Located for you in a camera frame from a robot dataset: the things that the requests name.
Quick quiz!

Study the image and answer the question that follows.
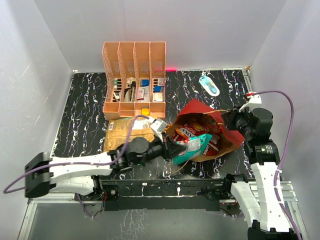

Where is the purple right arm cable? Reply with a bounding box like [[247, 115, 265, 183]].
[[252, 90, 303, 240]]

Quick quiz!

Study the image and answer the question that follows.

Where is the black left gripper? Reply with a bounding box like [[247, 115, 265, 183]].
[[133, 131, 186, 166]]

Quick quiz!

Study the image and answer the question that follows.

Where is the teal white snack packet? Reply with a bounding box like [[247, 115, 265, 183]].
[[172, 133, 212, 165]]

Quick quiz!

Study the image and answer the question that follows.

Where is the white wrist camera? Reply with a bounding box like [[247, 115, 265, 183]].
[[238, 91, 262, 113], [148, 116, 168, 140]]

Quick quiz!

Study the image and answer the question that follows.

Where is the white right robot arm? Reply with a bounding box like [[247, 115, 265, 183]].
[[220, 107, 302, 240]]

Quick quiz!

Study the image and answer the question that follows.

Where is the red brown paper bag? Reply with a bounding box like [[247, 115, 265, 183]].
[[166, 98, 244, 162]]

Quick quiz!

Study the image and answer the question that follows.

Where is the blue grey eraser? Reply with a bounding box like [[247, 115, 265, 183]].
[[153, 85, 164, 93], [140, 79, 150, 87]]

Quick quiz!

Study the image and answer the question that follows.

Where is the gold snack packet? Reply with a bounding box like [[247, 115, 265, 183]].
[[103, 117, 155, 152]]

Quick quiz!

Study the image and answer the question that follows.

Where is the white flat box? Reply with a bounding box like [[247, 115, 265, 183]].
[[152, 92, 164, 103]]

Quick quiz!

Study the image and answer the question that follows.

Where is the blue white packaged item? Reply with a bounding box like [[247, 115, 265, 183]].
[[199, 76, 220, 97]]

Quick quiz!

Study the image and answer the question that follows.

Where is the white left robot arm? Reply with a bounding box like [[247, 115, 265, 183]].
[[24, 134, 187, 200]]

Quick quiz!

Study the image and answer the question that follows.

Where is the small red snack packet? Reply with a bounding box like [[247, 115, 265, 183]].
[[203, 114, 222, 135]]

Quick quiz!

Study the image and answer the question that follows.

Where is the yellow grey stamp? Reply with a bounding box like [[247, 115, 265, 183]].
[[141, 107, 150, 116]]

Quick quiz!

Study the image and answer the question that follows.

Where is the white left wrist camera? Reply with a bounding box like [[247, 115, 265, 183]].
[[148, 116, 168, 140]]

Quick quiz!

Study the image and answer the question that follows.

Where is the white red label packet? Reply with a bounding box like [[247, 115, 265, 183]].
[[136, 86, 150, 103]]

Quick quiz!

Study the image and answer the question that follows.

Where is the peach plastic desk organizer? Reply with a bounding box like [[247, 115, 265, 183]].
[[102, 41, 166, 121]]

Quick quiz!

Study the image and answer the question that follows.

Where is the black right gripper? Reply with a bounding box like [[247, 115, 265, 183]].
[[221, 104, 254, 139]]

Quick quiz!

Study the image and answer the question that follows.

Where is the blue grey eraser back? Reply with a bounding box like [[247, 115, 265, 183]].
[[140, 79, 150, 87]]

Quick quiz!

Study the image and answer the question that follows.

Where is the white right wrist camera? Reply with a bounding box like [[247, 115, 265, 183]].
[[238, 91, 262, 113]]

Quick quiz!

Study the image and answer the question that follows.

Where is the white glue stick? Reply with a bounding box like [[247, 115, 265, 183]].
[[113, 78, 118, 90]]

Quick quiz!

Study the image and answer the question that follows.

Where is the grey black stapler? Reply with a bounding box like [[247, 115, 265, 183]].
[[124, 81, 136, 102]]

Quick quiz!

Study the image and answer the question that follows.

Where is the blue grey eraser right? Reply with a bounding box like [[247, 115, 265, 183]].
[[153, 85, 164, 93]]

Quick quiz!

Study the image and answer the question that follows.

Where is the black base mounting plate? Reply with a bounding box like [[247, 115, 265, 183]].
[[79, 179, 238, 213]]

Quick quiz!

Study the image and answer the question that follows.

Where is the red orange candy bag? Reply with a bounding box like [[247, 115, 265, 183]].
[[175, 121, 209, 139]]

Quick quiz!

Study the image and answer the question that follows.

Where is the white red small box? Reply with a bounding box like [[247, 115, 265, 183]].
[[157, 77, 165, 86]]

